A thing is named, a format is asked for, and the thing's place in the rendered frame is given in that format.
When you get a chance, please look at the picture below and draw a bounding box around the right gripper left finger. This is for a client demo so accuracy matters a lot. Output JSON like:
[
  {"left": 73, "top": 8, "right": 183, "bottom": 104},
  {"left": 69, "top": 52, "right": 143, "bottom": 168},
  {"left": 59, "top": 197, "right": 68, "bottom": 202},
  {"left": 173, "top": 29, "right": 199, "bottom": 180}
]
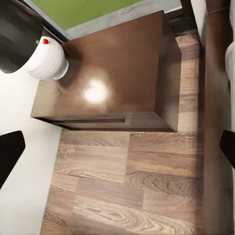
[{"left": 0, "top": 130, "right": 25, "bottom": 188}]

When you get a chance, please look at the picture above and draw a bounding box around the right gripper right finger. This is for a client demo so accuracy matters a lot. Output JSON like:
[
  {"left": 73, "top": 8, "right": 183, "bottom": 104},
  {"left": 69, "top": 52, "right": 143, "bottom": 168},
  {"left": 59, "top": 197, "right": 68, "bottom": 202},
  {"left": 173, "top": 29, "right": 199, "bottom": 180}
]
[{"left": 219, "top": 130, "right": 235, "bottom": 169}]

